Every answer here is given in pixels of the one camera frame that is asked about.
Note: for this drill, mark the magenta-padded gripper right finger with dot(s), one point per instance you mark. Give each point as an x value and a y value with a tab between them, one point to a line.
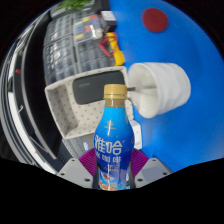
153	171

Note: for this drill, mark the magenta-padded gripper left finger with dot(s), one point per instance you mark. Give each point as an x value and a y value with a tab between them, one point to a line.
74	171

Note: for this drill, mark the blue drink bottle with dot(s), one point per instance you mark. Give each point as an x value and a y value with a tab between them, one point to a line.
113	140

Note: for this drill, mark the dark grey flat box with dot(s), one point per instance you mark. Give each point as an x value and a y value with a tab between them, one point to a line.
75	148

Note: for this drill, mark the metal spoon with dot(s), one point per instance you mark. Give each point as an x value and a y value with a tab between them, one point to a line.
143	88

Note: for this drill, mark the white ribbed mug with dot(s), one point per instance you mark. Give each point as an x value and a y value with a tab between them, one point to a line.
170	86

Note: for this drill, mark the black hard case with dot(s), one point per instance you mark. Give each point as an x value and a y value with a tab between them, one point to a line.
91	86

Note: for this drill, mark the dark overhead shelf unit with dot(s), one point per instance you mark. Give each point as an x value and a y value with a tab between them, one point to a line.
33	93

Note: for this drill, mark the grey small-parts drawer cabinet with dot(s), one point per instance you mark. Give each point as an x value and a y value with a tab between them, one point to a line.
89	53
61	28
59	58

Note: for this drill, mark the yellow multimeter with red leads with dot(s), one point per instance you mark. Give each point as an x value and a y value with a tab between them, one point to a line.
115	50

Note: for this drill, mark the clear organizer with colourful parts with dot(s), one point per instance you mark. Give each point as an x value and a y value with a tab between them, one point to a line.
86	28

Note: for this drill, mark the flat round red coaster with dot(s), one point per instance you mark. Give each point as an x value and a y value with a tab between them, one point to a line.
155	20

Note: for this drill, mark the black box with white label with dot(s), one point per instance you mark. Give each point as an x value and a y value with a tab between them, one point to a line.
108	20

